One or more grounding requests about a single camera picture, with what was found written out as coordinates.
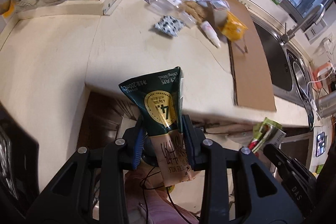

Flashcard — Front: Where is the small white yogurt bottle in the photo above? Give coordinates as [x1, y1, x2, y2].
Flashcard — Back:
[200, 21, 221, 48]

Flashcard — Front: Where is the red green snack wrapper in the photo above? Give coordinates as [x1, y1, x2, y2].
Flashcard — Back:
[248, 118, 286, 153]

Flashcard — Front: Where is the clear plastic water bottle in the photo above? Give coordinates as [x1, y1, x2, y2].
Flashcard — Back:
[149, 0, 197, 28]

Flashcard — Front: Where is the large white brown milk carton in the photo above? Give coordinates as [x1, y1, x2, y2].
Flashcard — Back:
[209, 0, 230, 27]

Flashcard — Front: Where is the pink phone stand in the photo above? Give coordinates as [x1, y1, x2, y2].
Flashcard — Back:
[313, 61, 335, 90]

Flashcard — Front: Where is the black white patterned wrapper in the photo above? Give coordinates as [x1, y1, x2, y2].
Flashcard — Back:
[154, 15, 185, 37]

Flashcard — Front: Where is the stainless steel sink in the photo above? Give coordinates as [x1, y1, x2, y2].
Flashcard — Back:
[251, 14, 310, 107]

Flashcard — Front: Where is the steel mesh strainer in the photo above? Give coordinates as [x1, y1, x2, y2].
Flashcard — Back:
[0, 0, 15, 18]

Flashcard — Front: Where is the tan loofah scrubber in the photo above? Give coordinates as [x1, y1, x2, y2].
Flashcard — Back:
[184, 1, 207, 24]

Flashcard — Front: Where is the brown cardboard sheet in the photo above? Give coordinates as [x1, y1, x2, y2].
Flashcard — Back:
[228, 0, 276, 112]

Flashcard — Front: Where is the green and tan milk carton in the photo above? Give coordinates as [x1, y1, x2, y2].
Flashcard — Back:
[118, 67, 198, 186]

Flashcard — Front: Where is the chrome kitchen faucet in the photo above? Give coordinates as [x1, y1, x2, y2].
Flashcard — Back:
[281, 3, 326, 44]

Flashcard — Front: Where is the yellow paper bag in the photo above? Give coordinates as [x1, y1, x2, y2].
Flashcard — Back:
[218, 11, 248, 42]

